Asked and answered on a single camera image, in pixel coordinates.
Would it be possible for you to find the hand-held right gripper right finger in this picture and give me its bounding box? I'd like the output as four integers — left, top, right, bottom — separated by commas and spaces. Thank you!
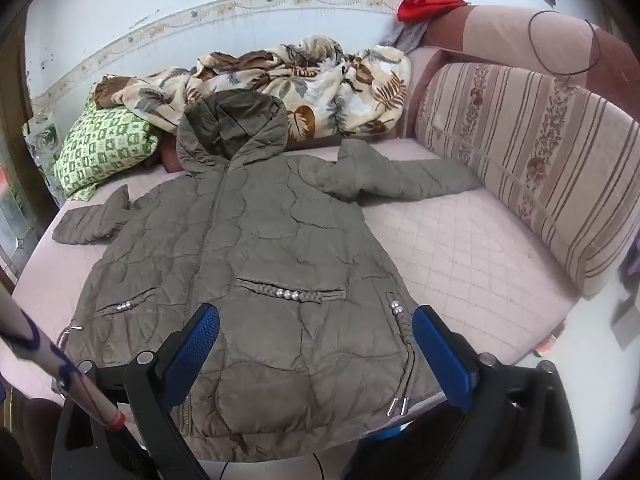
411, 304, 584, 480

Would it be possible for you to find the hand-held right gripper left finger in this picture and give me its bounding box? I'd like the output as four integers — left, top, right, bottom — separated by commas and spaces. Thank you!
52, 303, 221, 480

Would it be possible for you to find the olive quilted hooded jacket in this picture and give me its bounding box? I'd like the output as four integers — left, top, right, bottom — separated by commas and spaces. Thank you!
52, 89, 481, 462

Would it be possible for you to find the pink quilted bed cover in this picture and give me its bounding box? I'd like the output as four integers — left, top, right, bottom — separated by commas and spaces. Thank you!
10, 137, 581, 411

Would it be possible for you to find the pale stick with purple print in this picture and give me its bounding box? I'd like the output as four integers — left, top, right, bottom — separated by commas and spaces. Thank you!
0, 287, 126, 432

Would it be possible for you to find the maroon pillow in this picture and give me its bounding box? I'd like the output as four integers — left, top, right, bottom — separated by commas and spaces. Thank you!
157, 137, 187, 173

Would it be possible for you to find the striped floral sofa cushion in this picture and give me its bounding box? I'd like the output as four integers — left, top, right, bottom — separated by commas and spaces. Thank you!
415, 62, 640, 300

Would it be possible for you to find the green patterned pillow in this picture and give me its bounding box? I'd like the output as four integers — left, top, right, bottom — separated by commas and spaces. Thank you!
52, 82, 156, 201

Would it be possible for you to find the leaf print blanket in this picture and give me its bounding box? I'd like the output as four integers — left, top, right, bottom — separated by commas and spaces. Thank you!
95, 35, 412, 142

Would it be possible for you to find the grey cloth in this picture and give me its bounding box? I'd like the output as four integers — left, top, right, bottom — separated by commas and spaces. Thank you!
384, 19, 431, 53

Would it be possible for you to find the pink and maroon sofa backrest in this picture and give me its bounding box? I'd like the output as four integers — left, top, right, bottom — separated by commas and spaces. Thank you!
422, 5, 640, 121

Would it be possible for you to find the red cloth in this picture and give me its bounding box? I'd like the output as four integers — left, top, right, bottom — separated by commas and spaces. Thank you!
397, 0, 468, 23

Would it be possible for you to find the thin black cable loop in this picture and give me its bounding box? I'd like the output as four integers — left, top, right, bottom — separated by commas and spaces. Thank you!
529, 9, 601, 77

